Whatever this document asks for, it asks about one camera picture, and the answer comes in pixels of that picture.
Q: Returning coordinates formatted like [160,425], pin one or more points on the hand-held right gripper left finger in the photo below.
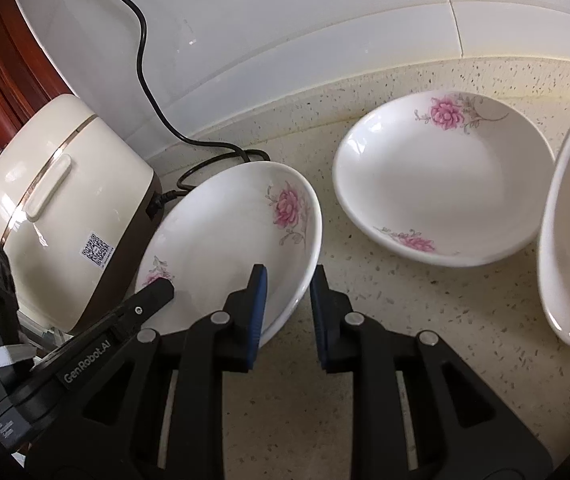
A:
[259,310]

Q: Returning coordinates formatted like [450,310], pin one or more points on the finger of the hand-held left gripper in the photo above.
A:
[150,297]

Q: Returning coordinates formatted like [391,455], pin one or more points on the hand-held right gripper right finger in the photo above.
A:
[317,310]

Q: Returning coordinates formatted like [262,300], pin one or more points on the white floral plate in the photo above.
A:
[440,175]
[225,230]

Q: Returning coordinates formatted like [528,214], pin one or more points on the cream rice cooker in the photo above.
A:
[65,200]

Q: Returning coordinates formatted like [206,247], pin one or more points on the red-brown wooden cabinet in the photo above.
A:
[5,60]

